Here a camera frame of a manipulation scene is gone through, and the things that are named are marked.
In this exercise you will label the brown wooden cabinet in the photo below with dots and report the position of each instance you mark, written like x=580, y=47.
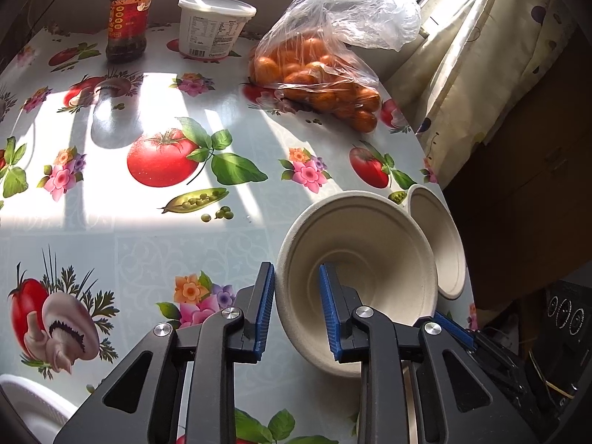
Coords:
x=532, y=194

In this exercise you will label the cream printed curtain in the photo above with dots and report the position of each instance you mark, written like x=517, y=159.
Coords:
x=485, y=78

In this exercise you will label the barred window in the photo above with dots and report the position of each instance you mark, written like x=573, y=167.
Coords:
x=455, y=4

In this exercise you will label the red label sauce jar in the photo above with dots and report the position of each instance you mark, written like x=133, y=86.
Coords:
x=129, y=18

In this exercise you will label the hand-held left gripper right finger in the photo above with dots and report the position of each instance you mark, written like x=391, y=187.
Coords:
x=329, y=314

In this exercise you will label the white plastic tub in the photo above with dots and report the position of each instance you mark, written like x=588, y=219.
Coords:
x=212, y=32

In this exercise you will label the fruit print tablecloth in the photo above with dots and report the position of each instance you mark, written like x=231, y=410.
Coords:
x=138, y=249

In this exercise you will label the clear plastic bag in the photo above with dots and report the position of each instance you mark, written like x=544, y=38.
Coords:
x=342, y=4

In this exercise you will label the pile of small oranges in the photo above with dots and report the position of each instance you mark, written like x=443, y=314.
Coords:
x=314, y=78

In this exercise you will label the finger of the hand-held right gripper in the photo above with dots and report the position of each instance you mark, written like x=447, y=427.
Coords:
x=455, y=328

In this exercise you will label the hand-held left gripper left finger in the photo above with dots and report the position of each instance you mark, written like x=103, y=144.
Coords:
x=263, y=314

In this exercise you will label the white foam plate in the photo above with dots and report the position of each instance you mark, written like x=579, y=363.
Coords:
x=32, y=407

